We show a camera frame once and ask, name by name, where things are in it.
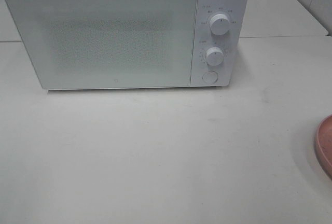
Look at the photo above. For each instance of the round door release button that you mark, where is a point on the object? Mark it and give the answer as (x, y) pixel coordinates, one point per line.
(210, 77)

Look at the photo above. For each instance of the pink plate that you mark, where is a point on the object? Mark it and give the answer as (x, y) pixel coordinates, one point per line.
(323, 144)

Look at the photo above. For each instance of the white microwave door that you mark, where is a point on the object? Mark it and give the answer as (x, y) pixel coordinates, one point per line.
(96, 44)

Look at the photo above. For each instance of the lower white timer knob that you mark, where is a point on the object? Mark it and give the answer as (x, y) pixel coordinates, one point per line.
(214, 56)

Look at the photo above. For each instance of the white microwave oven body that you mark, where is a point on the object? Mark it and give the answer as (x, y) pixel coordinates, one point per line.
(220, 1)

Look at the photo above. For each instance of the upper white power knob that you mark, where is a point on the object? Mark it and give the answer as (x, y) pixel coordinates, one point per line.
(219, 24)

